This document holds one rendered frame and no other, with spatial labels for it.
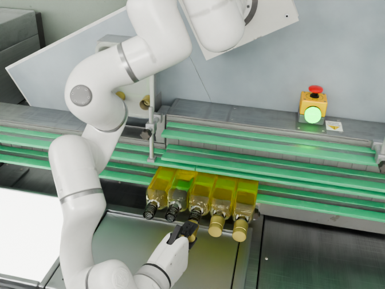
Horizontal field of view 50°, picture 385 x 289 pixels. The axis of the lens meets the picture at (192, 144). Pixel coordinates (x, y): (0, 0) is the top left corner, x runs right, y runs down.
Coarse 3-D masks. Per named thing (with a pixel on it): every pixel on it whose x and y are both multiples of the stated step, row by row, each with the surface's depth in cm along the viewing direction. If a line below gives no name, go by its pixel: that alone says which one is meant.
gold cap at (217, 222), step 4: (212, 216) 103; (216, 216) 102; (220, 216) 102; (212, 220) 101; (216, 220) 101; (220, 220) 101; (224, 220) 102; (212, 224) 100; (216, 224) 99; (220, 224) 100; (212, 228) 99; (216, 228) 99; (220, 228) 99; (212, 232) 100; (216, 232) 100; (220, 232) 99; (216, 236) 100
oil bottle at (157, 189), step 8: (160, 168) 118; (168, 168) 118; (160, 176) 115; (168, 176) 115; (152, 184) 111; (160, 184) 111; (168, 184) 112; (152, 192) 108; (160, 192) 108; (160, 200) 108; (160, 208) 109
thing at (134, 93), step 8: (96, 48) 118; (104, 48) 121; (144, 80) 128; (152, 80) 119; (120, 88) 131; (128, 88) 130; (136, 88) 130; (144, 88) 129; (152, 88) 120; (128, 96) 131; (136, 96) 131; (152, 96) 122; (128, 104) 130; (136, 104) 130; (152, 104) 123; (128, 112) 126; (136, 112) 126; (144, 112) 127
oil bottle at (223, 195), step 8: (224, 176) 115; (216, 184) 112; (224, 184) 112; (232, 184) 112; (216, 192) 109; (224, 192) 109; (232, 192) 109; (216, 200) 106; (224, 200) 106; (232, 200) 107; (216, 208) 105; (224, 208) 105; (232, 208) 109
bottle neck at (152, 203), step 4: (152, 200) 107; (148, 204) 106; (152, 204) 106; (156, 204) 107; (148, 208) 105; (152, 208) 105; (156, 208) 106; (144, 212) 104; (148, 212) 104; (152, 212) 104; (144, 216) 105; (148, 216) 106; (152, 216) 104
